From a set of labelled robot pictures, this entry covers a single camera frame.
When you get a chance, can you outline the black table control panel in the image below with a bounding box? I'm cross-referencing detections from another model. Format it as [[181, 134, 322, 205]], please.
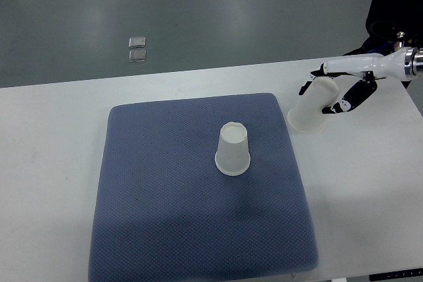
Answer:
[[369, 268, 422, 281]]

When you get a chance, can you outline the blue textured mat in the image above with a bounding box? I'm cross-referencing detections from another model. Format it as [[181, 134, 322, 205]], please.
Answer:
[[89, 93, 318, 281]]

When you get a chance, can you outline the black chair at right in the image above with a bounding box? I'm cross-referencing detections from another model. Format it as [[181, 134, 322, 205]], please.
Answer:
[[347, 0, 422, 55]]

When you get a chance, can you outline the silver floor plate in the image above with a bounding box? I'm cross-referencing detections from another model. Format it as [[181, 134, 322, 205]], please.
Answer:
[[128, 36, 146, 48], [129, 49, 147, 63]]

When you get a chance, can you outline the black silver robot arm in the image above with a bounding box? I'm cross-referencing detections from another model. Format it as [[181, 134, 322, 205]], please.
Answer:
[[299, 32, 422, 114]]

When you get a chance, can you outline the white paper cup on mat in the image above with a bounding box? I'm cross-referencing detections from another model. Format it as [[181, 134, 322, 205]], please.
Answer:
[[215, 122, 250, 176]]

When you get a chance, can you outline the lower silver floor plate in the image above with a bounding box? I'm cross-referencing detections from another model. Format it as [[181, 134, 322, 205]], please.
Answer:
[[129, 49, 147, 63]]

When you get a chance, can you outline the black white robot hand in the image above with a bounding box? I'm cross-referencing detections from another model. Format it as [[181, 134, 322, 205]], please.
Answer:
[[298, 51, 408, 114]]

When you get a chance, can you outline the white paper cup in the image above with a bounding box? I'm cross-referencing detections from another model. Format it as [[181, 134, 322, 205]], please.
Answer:
[[288, 77, 340, 134], [215, 122, 250, 176]]

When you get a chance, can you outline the upper silver floor plate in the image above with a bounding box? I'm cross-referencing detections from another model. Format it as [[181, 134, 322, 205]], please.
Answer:
[[128, 36, 146, 48]]

